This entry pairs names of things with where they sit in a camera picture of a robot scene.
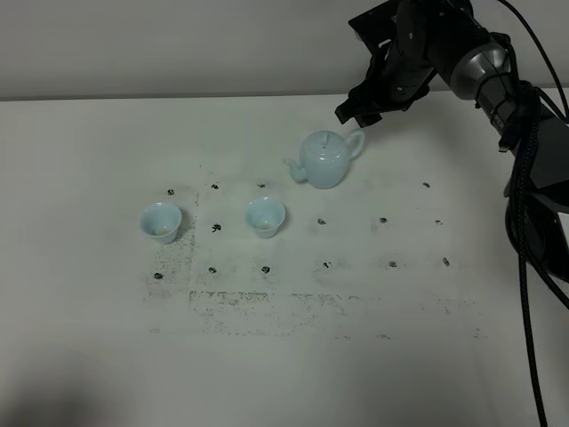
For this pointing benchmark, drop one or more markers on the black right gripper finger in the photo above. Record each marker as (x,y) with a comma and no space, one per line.
(368,117)
(358,98)

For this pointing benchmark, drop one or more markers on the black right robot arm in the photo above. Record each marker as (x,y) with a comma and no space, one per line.
(478,65)

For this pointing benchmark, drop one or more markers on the light blue teacup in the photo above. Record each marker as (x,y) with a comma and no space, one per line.
(160,222)
(264,216)

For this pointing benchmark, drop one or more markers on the right light blue teacup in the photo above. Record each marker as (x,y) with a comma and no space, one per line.
(264,216)

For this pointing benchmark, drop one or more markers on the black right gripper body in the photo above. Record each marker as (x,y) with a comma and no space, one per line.
(396,35)

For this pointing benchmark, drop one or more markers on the left light blue teacup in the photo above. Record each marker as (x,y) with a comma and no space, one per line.
(160,222)

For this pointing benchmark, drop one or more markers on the light blue porcelain teapot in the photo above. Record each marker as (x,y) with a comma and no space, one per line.
(325,157)

